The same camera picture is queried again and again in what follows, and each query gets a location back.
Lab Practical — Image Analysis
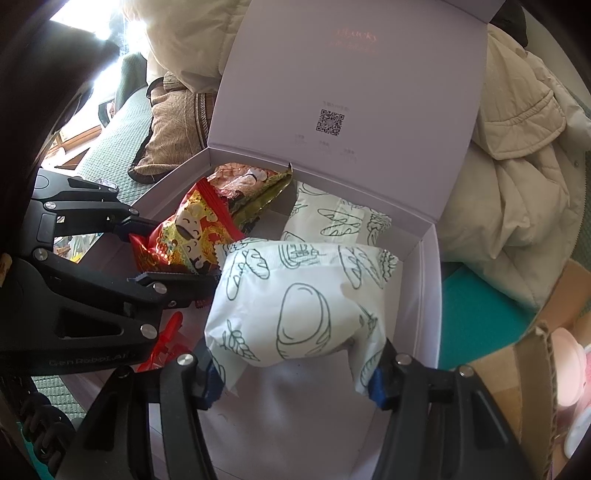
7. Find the brown striped pillow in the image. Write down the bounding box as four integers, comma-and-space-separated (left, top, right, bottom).
128, 72, 216, 185

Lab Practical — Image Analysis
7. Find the green sofa cover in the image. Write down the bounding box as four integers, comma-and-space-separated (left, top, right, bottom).
27, 50, 591, 421

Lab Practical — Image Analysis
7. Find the red plastic propeller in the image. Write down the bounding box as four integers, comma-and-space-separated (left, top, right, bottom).
135, 310, 197, 373

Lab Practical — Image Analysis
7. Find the beige puffer jacket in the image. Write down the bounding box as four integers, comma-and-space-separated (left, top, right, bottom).
125, 1, 590, 310

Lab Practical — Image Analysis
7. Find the red fortune-god snack pack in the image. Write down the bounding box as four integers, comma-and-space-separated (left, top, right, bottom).
129, 178, 245, 275

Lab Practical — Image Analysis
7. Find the white bread-print snack pack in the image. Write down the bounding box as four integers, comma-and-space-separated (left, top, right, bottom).
204, 239, 401, 395
280, 181, 392, 246

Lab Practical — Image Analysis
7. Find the small brown cardboard box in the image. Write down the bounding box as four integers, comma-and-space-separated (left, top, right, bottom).
470, 260, 590, 479

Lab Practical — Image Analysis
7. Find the pink round case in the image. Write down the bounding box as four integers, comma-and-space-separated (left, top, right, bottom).
551, 327, 587, 409

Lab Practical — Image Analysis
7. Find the teal foam mat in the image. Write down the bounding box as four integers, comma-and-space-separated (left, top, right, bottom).
439, 262, 534, 370

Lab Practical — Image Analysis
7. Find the brown gold snack pack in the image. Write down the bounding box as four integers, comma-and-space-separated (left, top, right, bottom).
207, 162, 294, 234

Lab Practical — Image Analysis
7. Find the lavender open gift box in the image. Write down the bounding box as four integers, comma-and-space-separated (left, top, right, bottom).
136, 1, 500, 479

